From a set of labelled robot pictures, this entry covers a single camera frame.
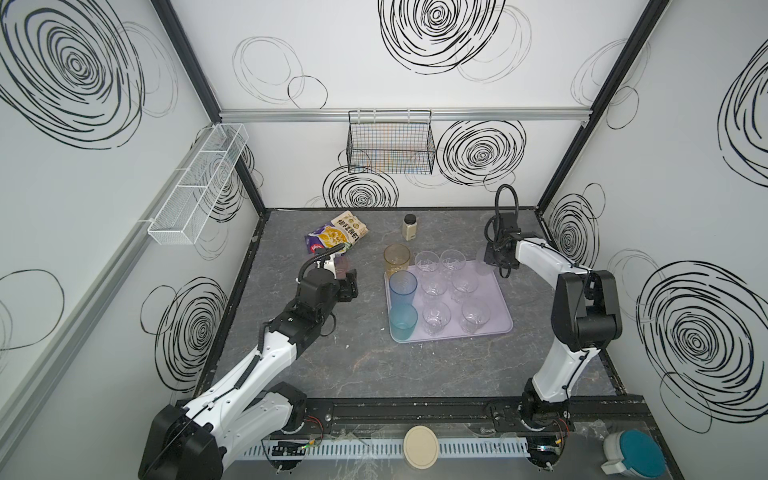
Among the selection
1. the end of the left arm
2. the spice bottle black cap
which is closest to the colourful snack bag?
the spice bottle black cap

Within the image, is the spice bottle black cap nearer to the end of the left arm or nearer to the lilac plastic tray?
the lilac plastic tray

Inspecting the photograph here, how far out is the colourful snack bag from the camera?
111 cm

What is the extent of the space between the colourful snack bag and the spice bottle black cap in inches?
6.2

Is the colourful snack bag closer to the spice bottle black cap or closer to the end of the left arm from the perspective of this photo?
the spice bottle black cap

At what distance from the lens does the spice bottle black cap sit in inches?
42.2

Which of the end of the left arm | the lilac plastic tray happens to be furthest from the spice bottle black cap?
the end of the left arm
